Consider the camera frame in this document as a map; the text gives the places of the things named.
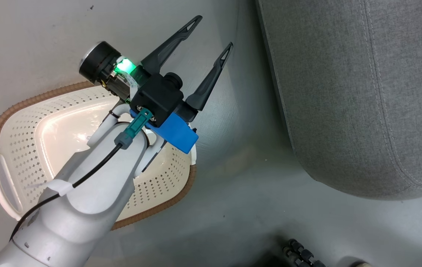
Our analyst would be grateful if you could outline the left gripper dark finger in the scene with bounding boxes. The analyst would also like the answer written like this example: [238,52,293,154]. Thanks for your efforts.
[140,15,203,77]
[185,42,234,112]

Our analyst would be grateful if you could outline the left gripper body black blue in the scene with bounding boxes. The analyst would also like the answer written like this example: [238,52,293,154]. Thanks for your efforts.
[79,41,199,155]

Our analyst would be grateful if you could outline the white perforated basket brown rim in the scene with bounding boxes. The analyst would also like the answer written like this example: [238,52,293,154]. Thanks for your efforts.
[0,81,197,230]

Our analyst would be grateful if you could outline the grey fabric sofa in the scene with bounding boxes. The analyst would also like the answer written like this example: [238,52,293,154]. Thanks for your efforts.
[256,0,422,201]

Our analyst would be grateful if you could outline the black cable with teal plug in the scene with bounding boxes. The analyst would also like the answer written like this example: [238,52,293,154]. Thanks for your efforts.
[9,108,154,241]

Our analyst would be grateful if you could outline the white cable label tag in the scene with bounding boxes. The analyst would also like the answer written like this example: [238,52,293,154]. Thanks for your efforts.
[29,179,74,197]

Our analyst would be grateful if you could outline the black ribbed hose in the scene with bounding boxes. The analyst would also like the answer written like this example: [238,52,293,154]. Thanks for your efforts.
[283,239,327,267]

